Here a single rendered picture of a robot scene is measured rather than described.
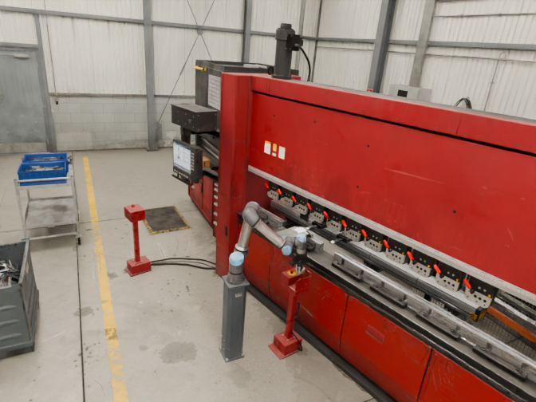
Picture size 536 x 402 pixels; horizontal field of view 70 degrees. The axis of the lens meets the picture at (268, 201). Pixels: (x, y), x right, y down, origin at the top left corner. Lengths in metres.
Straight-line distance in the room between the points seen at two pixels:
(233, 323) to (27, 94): 7.41
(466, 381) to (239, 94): 2.93
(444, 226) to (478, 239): 0.21
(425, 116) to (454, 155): 0.30
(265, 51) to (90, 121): 4.60
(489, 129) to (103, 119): 8.44
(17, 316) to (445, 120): 3.48
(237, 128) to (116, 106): 6.11
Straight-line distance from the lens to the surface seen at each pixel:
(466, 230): 2.68
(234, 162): 3.93
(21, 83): 9.60
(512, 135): 2.48
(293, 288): 3.30
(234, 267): 3.09
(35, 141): 9.81
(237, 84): 3.77
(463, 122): 2.57
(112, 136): 9.82
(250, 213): 2.90
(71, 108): 9.67
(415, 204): 2.79
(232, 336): 3.46
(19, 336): 3.90
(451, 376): 3.02
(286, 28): 3.71
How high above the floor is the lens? 2.57
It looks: 22 degrees down
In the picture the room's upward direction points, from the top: 5 degrees clockwise
